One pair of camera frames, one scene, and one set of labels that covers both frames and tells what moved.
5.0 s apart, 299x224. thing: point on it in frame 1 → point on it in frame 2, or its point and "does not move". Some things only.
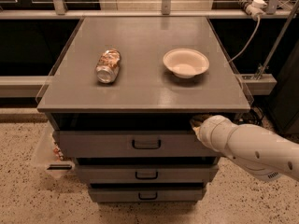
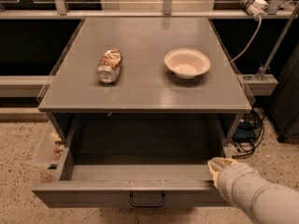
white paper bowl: x=186 y=63 does not move
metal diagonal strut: x=277 y=40 does not move
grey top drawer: x=130 y=144 → x=101 y=186
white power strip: x=257 y=8 does not move
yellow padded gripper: x=206 y=131 → x=235 y=178
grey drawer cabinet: x=130 y=87 does not move
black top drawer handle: x=147 y=144 → x=131 y=201
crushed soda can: x=107 y=65 does not move
